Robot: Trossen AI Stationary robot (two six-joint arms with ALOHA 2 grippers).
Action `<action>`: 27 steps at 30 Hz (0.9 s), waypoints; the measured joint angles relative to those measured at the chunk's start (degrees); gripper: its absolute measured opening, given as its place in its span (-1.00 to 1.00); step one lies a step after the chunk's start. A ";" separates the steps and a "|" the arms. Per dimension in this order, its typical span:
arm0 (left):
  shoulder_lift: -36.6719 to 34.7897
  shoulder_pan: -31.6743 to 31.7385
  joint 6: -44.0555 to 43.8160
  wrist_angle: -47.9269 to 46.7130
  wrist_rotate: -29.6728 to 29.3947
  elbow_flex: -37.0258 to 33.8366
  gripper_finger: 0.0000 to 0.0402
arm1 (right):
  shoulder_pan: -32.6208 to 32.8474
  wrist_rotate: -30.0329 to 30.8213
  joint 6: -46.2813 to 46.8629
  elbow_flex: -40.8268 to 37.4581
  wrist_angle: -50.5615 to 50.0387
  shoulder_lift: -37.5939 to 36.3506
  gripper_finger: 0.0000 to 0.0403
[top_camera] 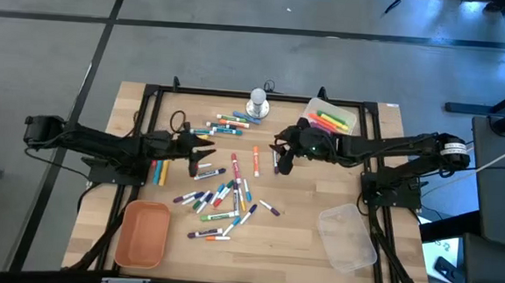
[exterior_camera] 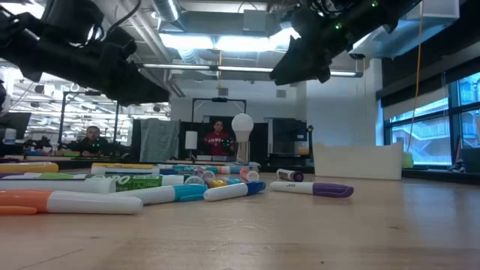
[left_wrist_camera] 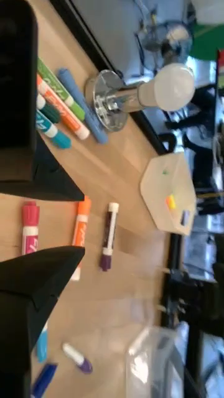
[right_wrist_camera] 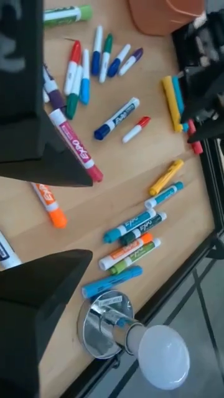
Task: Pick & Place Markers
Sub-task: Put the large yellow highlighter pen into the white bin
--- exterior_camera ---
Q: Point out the black cabinet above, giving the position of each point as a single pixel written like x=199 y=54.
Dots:
x=288 y=135

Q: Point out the blue thick marker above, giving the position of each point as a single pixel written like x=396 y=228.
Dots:
x=235 y=169

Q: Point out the dark blue Expo marker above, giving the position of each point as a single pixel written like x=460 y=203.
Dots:
x=123 y=170

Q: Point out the small purple cap marker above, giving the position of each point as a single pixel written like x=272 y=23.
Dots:
x=311 y=188

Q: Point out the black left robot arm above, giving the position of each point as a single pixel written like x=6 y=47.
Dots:
x=37 y=56

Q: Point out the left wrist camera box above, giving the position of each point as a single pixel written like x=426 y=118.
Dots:
x=122 y=43

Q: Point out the yellow chalk marker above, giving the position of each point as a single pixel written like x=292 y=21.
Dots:
x=26 y=167

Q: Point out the large window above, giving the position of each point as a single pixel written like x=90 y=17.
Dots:
x=423 y=138

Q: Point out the white translucent bin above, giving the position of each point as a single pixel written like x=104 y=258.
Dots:
x=356 y=161

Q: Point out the pink slim marker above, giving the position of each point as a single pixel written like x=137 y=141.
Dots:
x=249 y=175

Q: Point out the white light bulb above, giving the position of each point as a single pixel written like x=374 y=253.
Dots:
x=242 y=125

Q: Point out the lime green object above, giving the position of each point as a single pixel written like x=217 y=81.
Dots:
x=408 y=160

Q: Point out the green Expo marker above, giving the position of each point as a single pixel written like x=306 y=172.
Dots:
x=138 y=182

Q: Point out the black monitor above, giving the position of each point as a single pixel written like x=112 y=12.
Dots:
x=17 y=123

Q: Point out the long ceiling light tube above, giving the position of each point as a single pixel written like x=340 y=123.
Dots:
x=243 y=69

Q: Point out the silver air duct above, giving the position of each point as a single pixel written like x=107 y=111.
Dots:
x=167 y=9

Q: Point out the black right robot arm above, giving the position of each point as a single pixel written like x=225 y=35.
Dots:
x=382 y=15

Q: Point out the person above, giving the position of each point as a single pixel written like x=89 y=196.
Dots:
x=90 y=146
x=216 y=144

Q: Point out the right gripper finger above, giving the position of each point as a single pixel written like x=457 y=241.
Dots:
x=296 y=67

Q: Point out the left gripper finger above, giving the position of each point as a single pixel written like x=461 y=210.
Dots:
x=142 y=92

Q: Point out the small orange cap marker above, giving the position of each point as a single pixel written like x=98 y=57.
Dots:
x=93 y=204

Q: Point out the small light blue cap marker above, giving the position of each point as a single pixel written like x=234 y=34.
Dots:
x=233 y=180
x=157 y=194

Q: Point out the grey cloth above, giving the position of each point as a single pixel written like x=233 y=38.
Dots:
x=159 y=140

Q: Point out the orange container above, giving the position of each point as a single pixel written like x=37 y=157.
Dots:
x=303 y=150

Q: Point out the small yellow cap marker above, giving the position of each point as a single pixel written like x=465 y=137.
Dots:
x=216 y=183

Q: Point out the teal Expo marker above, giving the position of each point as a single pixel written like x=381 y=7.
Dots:
x=187 y=168

